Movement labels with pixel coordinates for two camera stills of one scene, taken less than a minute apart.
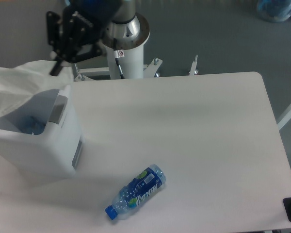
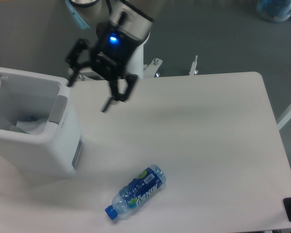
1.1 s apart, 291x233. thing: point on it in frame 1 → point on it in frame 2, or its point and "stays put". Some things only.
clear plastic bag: (11, 87) → (32, 127)
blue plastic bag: (278, 10) stays put
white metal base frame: (149, 70) stays put
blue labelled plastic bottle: (134, 193) stays put
